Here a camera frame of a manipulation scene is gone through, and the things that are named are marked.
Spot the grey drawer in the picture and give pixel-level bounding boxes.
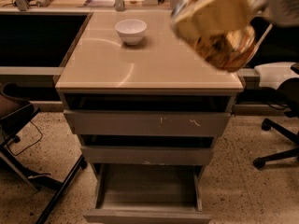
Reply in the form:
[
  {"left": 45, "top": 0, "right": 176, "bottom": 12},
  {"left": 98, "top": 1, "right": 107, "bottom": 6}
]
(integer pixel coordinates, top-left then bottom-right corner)
[
  {"left": 81, "top": 135, "right": 214, "bottom": 165},
  {"left": 64, "top": 94, "right": 230, "bottom": 137},
  {"left": 83, "top": 164, "right": 211, "bottom": 224}
]

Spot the black floor cable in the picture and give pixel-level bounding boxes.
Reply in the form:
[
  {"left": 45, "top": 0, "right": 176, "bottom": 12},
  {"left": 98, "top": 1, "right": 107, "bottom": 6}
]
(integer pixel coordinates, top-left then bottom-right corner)
[{"left": 6, "top": 120, "right": 44, "bottom": 157}]

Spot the dark chair on left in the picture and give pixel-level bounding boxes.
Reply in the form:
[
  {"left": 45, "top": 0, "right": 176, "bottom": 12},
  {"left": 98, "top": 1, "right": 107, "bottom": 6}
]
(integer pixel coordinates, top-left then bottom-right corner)
[{"left": 0, "top": 83, "right": 87, "bottom": 224}]

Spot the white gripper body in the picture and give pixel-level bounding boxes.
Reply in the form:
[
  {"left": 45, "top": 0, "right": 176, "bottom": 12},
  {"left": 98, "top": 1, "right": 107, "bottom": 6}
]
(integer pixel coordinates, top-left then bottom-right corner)
[{"left": 257, "top": 0, "right": 299, "bottom": 27}]

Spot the black office chair base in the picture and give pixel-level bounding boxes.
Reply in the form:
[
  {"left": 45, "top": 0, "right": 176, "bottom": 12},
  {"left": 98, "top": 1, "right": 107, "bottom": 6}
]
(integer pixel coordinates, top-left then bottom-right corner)
[{"left": 252, "top": 63, "right": 299, "bottom": 170}]

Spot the bottom grey drawer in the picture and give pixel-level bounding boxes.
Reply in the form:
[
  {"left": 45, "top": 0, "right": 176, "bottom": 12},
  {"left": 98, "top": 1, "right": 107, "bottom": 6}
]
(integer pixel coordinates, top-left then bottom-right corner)
[{"left": 83, "top": 164, "right": 211, "bottom": 224}]

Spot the white ceramic bowl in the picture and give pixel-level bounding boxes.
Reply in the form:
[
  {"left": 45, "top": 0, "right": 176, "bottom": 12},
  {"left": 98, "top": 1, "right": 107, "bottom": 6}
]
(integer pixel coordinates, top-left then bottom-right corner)
[{"left": 115, "top": 19, "right": 147, "bottom": 45}]

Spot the middle grey drawer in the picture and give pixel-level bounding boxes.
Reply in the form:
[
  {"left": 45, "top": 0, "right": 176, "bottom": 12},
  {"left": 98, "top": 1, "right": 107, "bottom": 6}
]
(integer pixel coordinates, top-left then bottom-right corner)
[{"left": 81, "top": 135, "right": 214, "bottom": 165}]

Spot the top grey drawer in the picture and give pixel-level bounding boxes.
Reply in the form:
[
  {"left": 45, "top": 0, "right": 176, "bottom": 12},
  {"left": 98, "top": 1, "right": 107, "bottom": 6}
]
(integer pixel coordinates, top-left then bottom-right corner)
[{"left": 64, "top": 94, "right": 230, "bottom": 137}]

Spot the beige drawer cabinet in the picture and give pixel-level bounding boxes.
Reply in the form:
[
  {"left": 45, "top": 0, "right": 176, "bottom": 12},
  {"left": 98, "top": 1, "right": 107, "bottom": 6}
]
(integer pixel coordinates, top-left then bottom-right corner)
[{"left": 54, "top": 9, "right": 245, "bottom": 173}]

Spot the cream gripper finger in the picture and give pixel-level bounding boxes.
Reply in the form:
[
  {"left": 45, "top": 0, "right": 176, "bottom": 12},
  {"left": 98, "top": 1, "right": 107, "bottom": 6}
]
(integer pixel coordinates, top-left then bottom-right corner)
[{"left": 174, "top": 0, "right": 265, "bottom": 38}]

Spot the white chair seat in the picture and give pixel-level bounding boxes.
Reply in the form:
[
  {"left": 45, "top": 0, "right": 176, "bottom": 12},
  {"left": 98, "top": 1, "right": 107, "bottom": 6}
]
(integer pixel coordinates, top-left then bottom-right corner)
[{"left": 254, "top": 62, "right": 299, "bottom": 90}]

